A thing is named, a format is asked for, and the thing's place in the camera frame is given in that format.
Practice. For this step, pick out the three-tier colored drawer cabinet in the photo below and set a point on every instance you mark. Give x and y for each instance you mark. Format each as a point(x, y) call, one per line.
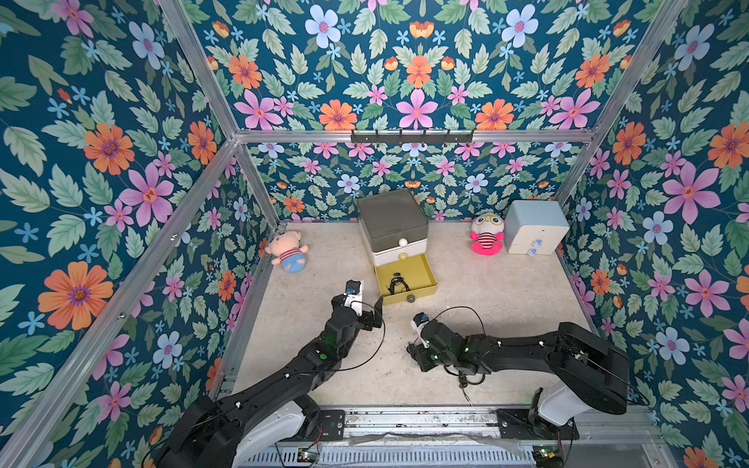
point(395, 233)

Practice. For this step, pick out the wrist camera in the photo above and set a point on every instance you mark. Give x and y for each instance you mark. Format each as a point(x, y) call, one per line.
point(419, 322)
point(353, 296)

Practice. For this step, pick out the white drawer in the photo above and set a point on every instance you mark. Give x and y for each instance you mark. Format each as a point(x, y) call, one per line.
point(399, 253)

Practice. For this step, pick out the yellow bottom drawer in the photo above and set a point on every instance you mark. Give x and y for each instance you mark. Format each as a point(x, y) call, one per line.
point(418, 274)

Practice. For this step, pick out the white blue drawer cabinet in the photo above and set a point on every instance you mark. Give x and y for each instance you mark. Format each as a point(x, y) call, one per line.
point(534, 227)

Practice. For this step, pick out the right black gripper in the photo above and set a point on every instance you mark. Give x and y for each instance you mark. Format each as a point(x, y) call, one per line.
point(421, 351)

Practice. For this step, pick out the pink white plush toy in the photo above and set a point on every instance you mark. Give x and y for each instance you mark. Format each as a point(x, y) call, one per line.
point(487, 235)

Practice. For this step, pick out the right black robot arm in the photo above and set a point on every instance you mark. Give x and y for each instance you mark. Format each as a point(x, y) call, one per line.
point(593, 374)

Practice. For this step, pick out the black wall hook rail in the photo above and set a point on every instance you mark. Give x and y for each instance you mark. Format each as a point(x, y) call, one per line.
point(428, 137)

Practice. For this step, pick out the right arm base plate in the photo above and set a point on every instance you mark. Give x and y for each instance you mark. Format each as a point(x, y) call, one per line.
point(517, 424)

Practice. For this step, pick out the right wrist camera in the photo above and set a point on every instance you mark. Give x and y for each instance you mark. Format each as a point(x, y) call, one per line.
point(419, 322)

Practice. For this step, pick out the black earphones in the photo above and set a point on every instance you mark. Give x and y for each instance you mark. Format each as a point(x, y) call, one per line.
point(465, 382)
point(398, 285)

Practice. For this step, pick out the grey top drawer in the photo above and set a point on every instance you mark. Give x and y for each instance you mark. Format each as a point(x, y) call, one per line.
point(392, 218)

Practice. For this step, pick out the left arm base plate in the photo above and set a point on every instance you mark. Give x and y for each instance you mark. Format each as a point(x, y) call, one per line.
point(325, 425)

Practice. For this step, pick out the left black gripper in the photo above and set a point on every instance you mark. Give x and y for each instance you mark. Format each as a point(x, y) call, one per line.
point(366, 323)

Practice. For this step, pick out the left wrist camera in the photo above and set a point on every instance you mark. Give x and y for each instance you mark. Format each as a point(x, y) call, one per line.
point(353, 296)

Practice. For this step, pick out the pink pig plush toy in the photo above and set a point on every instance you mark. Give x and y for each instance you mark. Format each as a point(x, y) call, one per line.
point(288, 252)

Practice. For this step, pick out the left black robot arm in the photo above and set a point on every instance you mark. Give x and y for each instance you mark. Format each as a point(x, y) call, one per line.
point(229, 431)

